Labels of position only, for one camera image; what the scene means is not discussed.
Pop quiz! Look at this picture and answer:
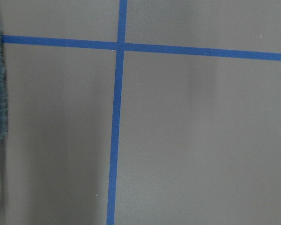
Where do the blue tape grid lines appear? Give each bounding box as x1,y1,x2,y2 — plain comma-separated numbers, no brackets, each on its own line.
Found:
2,0,281,225

